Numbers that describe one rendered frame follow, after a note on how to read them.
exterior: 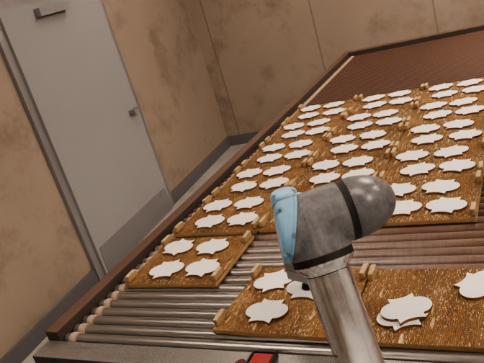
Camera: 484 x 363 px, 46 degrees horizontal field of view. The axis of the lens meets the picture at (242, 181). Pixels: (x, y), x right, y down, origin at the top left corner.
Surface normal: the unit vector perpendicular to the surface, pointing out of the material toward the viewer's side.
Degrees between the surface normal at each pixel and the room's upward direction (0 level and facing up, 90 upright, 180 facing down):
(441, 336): 0
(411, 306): 0
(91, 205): 90
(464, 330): 0
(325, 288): 69
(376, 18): 90
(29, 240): 90
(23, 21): 90
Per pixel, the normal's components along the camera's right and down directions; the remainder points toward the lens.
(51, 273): 0.90, -0.12
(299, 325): -0.27, -0.90
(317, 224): 0.00, -0.08
